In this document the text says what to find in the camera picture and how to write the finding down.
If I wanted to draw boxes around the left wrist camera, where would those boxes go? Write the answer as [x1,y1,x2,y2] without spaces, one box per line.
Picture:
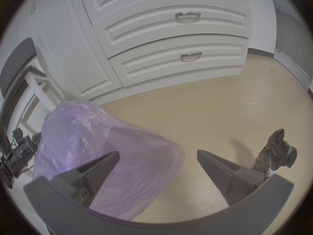
[12,128,24,144]

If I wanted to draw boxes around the purple plastic bag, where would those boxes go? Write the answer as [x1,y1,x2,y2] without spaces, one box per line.
[32,101,185,221]

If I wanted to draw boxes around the crumpled black plastic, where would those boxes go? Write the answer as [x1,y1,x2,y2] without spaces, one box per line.
[253,129,297,178]

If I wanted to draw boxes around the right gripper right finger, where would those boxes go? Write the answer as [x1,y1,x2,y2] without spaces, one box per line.
[197,149,266,207]

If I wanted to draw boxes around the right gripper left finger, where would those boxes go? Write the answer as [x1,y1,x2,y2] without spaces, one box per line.
[53,151,120,208]

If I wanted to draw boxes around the white wardrobe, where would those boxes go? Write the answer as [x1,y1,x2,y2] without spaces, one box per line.
[29,0,252,106]

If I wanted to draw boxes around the white trash bin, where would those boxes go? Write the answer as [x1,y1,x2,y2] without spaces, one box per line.
[90,124,184,220]

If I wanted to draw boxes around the grey and white chair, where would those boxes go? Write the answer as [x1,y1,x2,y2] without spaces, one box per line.
[0,38,66,144]

